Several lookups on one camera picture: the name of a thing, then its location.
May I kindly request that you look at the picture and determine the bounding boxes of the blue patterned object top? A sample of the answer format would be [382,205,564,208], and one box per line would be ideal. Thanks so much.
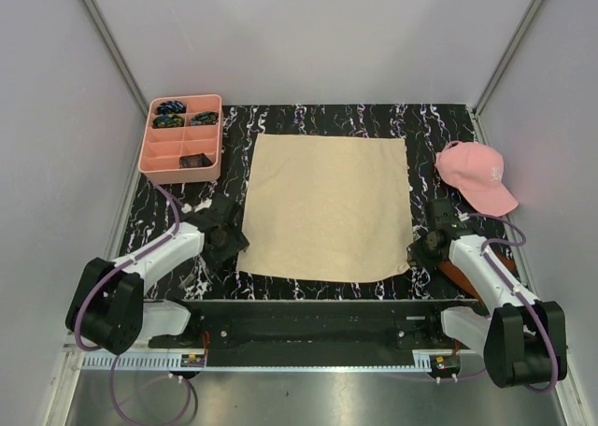
[156,100,187,115]

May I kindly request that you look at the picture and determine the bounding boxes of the clear plastic utensils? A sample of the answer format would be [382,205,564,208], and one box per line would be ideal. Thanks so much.
[178,256,210,291]

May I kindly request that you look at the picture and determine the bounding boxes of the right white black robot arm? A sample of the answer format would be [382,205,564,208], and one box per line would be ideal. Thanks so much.
[407,199,567,393]

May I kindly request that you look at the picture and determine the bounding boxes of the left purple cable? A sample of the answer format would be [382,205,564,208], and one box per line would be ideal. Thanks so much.
[72,182,200,421]

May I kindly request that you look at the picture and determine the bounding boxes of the beige cloth napkin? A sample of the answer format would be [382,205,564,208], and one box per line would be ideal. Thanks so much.
[237,134,413,283]

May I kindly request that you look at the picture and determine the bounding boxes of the purple cable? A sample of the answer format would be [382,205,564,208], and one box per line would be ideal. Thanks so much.
[392,210,562,393]
[72,182,200,421]

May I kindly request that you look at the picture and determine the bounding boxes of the pink baseball cap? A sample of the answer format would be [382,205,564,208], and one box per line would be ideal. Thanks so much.
[435,141,519,217]

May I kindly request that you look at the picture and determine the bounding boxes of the grey slotted cable duct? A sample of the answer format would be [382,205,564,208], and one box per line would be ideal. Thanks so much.
[82,352,204,371]

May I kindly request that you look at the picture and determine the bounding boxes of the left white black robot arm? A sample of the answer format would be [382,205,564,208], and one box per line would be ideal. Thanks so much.
[65,193,249,355]

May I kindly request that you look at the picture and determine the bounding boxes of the brown suede cloth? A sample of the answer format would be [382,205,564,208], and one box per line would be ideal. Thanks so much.
[436,253,516,305]

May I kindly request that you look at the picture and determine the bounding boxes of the black marbled table mat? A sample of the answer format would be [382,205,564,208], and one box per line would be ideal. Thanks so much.
[146,104,477,301]

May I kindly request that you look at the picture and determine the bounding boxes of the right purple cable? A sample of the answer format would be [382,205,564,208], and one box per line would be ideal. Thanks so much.
[392,210,562,393]

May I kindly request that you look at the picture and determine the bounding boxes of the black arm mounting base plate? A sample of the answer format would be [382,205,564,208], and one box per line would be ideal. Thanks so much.
[149,300,476,372]

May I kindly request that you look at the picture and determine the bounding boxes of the blue patterned object right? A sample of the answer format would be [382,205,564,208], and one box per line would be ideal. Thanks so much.
[190,111,219,126]

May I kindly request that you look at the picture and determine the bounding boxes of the left orange connector box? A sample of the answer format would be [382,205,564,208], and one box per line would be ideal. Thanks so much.
[180,353,206,367]

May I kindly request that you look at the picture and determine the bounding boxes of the dark patterned object in box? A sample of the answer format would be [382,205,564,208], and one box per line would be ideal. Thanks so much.
[179,153,213,169]

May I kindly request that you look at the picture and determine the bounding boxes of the blue yellow patterned object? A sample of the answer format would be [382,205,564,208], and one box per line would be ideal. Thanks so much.
[152,113,185,129]

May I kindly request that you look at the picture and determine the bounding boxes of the pink plastic divided organizer box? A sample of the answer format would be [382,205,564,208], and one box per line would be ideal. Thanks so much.
[138,94,223,185]

